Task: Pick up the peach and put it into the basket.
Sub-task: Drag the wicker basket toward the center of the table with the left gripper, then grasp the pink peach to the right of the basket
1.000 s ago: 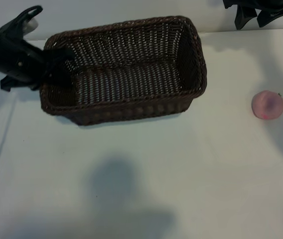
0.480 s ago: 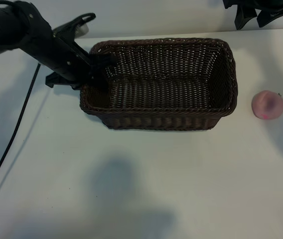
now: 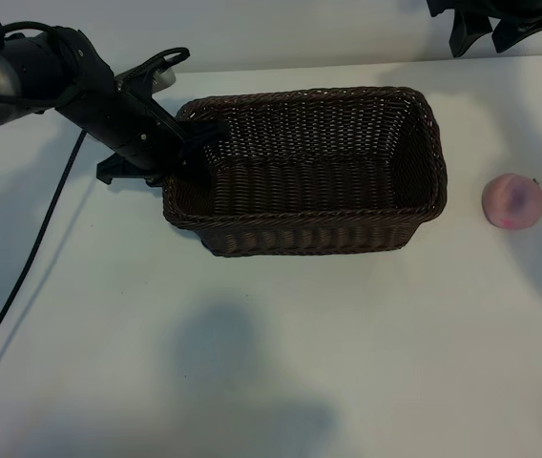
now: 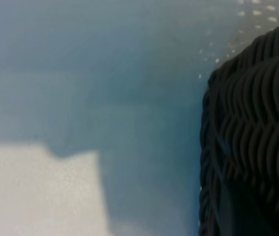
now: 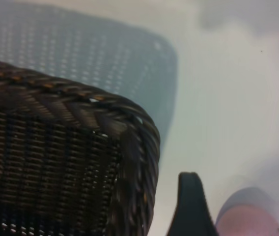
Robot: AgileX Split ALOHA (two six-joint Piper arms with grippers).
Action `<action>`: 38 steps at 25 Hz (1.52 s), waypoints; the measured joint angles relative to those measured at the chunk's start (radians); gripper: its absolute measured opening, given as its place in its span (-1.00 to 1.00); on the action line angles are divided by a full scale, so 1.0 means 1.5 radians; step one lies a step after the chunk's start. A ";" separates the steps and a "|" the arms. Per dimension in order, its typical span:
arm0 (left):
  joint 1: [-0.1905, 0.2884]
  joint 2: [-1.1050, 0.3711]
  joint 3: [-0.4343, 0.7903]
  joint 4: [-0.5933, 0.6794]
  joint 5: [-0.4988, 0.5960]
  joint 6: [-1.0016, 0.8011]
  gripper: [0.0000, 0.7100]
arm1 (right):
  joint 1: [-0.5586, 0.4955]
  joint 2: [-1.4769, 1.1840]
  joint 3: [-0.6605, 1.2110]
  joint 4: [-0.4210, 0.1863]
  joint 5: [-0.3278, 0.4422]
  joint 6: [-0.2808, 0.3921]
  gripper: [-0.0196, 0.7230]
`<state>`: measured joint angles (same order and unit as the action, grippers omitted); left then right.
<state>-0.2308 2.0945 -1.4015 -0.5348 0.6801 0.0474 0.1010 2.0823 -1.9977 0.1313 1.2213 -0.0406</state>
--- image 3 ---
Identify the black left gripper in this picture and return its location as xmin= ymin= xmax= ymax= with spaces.
xmin=54 ymin=27 xmax=233 ymax=191

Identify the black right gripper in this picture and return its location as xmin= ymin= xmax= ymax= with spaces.
xmin=426 ymin=0 xmax=542 ymax=59

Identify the dark brown wicker basket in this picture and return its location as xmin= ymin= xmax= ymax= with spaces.
xmin=161 ymin=85 xmax=450 ymax=260

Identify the pink peach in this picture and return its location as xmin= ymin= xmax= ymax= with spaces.
xmin=481 ymin=172 xmax=542 ymax=231

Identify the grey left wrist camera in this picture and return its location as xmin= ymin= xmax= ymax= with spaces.
xmin=115 ymin=64 xmax=178 ymax=95

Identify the black wrist camera cable loop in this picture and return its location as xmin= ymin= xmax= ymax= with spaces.
xmin=122 ymin=46 xmax=192 ymax=88

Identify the black braided cable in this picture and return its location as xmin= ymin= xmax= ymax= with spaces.
xmin=0 ymin=131 xmax=87 ymax=390

